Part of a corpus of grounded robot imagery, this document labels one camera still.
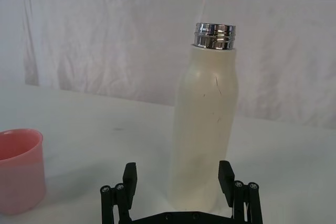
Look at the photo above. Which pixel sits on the cream vacuum bottle steel neck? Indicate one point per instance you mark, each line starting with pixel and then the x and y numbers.
pixel 203 119

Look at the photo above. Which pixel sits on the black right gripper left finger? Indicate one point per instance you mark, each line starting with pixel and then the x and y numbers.
pixel 123 195

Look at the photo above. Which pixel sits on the pink plastic cup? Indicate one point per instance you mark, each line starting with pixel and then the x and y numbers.
pixel 19 169

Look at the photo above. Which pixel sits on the white curtain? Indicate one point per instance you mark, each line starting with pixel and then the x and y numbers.
pixel 131 37

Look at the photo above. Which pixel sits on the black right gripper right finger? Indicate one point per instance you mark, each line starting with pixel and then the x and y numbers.
pixel 241 197

